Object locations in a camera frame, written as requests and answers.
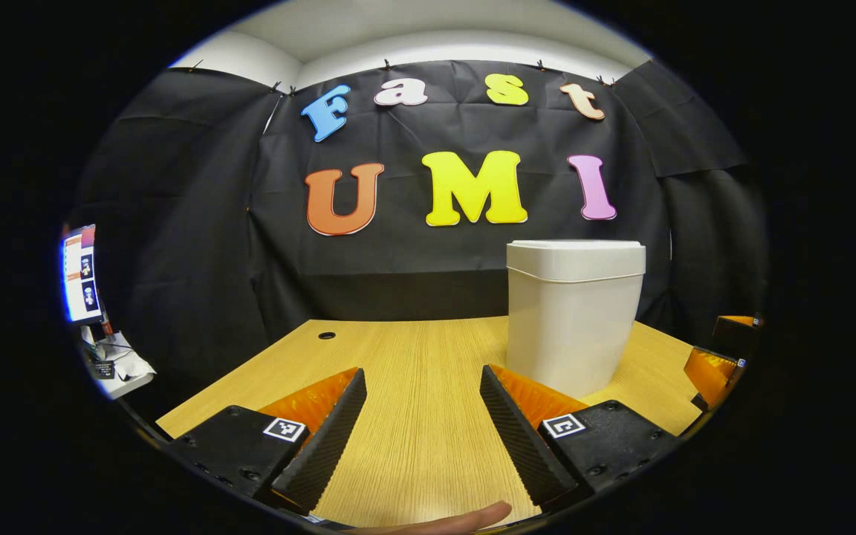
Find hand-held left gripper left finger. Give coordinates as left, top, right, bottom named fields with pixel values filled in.
left=168, top=366, right=368, bottom=515

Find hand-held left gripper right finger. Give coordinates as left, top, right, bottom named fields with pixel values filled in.
left=479, top=364, right=680, bottom=512

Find white desktop garbage bin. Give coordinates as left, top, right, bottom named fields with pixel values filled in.
left=506, top=239, right=647, bottom=400

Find wooden desktop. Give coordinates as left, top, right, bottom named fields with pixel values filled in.
left=155, top=316, right=704, bottom=528

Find white papers on side desk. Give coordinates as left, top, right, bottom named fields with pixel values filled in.
left=82, top=327, right=158, bottom=400

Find black backdrop cloth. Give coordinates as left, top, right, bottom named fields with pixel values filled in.
left=64, top=59, right=771, bottom=402

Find computer monitor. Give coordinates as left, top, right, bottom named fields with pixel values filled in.
left=62, top=224, right=104, bottom=325

